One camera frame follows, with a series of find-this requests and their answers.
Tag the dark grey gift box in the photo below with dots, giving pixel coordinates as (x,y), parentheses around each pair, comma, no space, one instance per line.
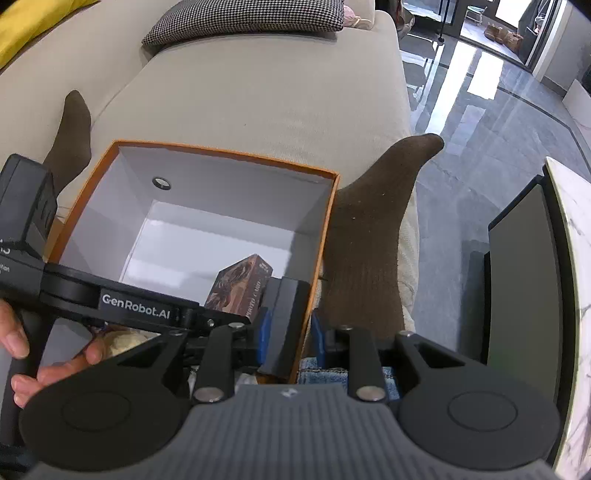
(282,314)

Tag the yellow cushion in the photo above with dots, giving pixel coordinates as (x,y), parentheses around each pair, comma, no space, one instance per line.
(24,20)

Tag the leg brown sock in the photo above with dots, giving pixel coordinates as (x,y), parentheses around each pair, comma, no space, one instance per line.
(70,153)
(370,264)

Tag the orange cardboard box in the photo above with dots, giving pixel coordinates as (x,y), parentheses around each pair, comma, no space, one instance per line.
(170,217)

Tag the grey checked cushion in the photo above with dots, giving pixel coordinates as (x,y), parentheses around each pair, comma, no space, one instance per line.
(203,18)

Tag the crochet bunny doll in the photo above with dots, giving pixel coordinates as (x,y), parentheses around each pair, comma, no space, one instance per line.
(118,341)

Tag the left leg brown sock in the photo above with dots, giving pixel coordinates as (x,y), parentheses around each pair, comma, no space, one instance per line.
(70,153)

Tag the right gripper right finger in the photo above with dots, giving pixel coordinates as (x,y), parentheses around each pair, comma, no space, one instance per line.
(353,350)

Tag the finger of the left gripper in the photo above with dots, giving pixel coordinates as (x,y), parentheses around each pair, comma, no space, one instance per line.
(86,298)

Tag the right leg brown sock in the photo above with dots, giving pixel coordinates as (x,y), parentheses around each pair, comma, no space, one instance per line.
(370,264)

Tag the brown printed card box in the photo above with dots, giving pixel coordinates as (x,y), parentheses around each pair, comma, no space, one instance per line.
(238,289)

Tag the beige sofa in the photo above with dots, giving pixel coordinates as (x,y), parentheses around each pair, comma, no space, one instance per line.
(336,101)

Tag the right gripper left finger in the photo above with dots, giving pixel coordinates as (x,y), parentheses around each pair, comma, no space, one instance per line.
(232,343)

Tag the marble top coffee table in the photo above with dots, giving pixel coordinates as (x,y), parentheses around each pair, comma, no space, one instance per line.
(537,323)

